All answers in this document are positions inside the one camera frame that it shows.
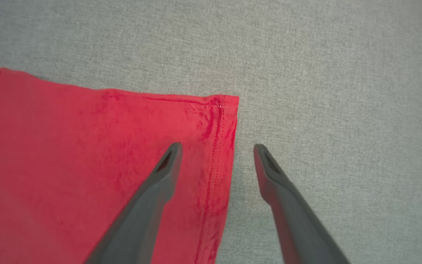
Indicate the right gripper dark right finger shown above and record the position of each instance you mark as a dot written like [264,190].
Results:
[295,220]

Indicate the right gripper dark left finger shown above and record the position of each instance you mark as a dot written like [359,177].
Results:
[141,212]

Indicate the red and white shirt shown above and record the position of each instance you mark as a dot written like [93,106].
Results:
[68,165]

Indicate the grey fabric sofa cushion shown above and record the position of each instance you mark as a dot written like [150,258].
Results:
[343,73]

